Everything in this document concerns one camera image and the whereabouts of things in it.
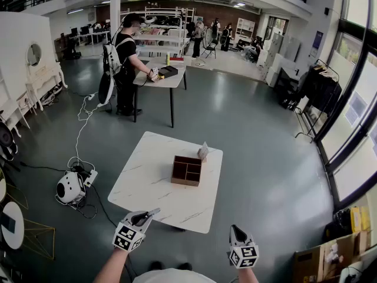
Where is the yellow wire frame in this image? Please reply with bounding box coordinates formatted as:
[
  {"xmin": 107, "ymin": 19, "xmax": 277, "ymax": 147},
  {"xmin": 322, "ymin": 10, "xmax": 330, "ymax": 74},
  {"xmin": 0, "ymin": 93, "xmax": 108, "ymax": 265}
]
[{"xmin": 22, "ymin": 218, "xmax": 56, "ymax": 261}]

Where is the small beige card item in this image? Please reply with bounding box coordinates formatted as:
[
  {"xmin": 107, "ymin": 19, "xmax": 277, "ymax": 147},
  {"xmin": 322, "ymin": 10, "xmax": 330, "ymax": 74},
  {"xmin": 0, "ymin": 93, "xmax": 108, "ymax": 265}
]
[{"xmin": 196, "ymin": 141, "xmax": 210, "ymax": 163}]

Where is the brown wooden compartment box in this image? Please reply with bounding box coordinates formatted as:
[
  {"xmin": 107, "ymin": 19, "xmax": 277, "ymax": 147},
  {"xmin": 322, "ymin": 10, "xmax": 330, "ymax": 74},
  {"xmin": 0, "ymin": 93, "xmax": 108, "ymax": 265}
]
[{"xmin": 170, "ymin": 154, "xmax": 203, "ymax": 187}]

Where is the white power strip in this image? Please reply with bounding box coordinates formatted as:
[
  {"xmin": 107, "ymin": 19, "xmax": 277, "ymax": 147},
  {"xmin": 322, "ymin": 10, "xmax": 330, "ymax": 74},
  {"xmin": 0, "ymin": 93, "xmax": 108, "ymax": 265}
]
[{"xmin": 83, "ymin": 169, "xmax": 98, "ymax": 187}]

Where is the white round side table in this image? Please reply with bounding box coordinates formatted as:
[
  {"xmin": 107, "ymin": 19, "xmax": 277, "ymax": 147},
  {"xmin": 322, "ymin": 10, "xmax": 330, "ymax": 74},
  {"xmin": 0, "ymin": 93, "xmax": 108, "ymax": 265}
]
[{"xmin": 0, "ymin": 201, "xmax": 25, "ymax": 251}]

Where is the white vanity with round mirror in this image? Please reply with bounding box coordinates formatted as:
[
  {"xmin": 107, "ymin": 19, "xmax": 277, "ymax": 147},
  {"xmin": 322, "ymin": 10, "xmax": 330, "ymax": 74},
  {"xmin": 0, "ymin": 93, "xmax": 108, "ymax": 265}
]
[{"xmin": 24, "ymin": 41, "xmax": 69, "ymax": 112}]

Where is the black folding chair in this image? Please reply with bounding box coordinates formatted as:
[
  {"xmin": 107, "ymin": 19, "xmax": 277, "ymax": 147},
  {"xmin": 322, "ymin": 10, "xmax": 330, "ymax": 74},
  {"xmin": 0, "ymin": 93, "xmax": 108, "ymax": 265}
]
[{"xmin": 201, "ymin": 39, "xmax": 219, "ymax": 60}]

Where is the person's white shirt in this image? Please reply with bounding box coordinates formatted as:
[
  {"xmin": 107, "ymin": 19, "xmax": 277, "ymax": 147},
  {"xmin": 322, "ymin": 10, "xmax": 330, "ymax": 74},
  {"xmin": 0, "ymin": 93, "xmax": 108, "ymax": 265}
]
[{"xmin": 132, "ymin": 268, "xmax": 218, "ymax": 283}]

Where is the brown cardboard carton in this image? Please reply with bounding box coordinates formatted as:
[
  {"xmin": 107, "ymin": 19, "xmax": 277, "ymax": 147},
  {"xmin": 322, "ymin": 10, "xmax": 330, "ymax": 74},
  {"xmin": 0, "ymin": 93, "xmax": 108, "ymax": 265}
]
[{"xmin": 293, "ymin": 231, "xmax": 372, "ymax": 283}]

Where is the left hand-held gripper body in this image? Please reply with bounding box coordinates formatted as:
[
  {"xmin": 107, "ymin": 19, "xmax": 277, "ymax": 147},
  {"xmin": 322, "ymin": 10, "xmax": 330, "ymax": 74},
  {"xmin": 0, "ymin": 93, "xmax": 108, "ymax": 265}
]
[{"xmin": 112, "ymin": 210, "xmax": 154, "ymax": 252}]

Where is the person's left forearm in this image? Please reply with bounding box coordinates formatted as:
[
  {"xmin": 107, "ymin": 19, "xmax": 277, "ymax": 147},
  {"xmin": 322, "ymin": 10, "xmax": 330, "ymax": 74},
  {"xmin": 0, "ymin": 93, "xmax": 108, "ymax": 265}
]
[{"xmin": 92, "ymin": 247, "xmax": 131, "ymax": 283}]

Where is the white table with black legs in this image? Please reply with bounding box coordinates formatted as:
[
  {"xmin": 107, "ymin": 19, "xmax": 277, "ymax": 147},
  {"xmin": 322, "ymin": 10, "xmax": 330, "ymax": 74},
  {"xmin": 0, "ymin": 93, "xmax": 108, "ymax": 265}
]
[{"xmin": 133, "ymin": 58, "xmax": 188, "ymax": 129}]

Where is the black flat box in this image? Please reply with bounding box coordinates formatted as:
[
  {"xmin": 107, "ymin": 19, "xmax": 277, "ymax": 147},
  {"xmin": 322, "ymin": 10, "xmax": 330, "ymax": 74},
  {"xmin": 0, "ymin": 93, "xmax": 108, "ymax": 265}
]
[{"xmin": 157, "ymin": 65, "xmax": 179, "ymax": 80}]

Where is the white metal shelf rack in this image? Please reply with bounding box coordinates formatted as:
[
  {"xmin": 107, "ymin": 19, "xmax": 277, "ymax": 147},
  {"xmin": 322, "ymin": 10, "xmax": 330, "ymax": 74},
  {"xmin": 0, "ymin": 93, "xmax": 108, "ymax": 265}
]
[{"xmin": 119, "ymin": 6, "xmax": 196, "ymax": 58}]

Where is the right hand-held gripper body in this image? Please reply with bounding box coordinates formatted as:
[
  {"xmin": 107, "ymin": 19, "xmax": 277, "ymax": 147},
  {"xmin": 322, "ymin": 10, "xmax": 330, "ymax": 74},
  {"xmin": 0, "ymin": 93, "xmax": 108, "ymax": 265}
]
[{"xmin": 228, "ymin": 225, "xmax": 260, "ymax": 269}]

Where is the person's right forearm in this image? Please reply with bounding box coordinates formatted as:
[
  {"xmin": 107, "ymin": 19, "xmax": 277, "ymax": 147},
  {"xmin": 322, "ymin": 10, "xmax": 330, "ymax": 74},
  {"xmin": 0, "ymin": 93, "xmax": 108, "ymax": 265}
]
[{"xmin": 236, "ymin": 266, "xmax": 260, "ymax": 283}]

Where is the black clothes rack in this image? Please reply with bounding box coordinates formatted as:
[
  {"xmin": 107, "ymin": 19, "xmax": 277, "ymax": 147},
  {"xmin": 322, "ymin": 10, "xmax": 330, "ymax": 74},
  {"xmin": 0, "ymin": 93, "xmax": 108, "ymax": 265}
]
[{"xmin": 294, "ymin": 58, "xmax": 343, "ymax": 143}]

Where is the white floor cable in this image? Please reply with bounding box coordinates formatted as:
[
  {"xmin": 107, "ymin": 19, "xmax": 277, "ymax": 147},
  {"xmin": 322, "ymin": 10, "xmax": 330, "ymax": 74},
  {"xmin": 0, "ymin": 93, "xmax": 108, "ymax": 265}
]
[{"xmin": 67, "ymin": 92, "xmax": 98, "ymax": 172}]

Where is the white round floor device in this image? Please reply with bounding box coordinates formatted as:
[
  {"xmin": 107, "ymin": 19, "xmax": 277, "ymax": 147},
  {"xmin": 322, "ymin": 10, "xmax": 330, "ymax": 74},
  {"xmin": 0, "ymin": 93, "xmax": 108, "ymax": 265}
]
[{"xmin": 55, "ymin": 171, "xmax": 88, "ymax": 205}]

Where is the yellow packet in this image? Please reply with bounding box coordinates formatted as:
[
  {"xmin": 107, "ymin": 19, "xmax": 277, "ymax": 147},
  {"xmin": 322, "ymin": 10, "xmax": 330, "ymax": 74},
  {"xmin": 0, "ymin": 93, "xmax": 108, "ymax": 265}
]
[{"xmin": 350, "ymin": 206, "xmax": 371, "ymax": 234}]

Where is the white cabinet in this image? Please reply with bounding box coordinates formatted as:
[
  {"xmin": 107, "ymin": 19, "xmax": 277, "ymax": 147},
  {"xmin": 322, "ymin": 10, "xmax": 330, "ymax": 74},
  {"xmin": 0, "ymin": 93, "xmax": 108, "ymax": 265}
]
[{"xmin": 235, "ymin": 17, "xmax": 256, "ymax": 44}]

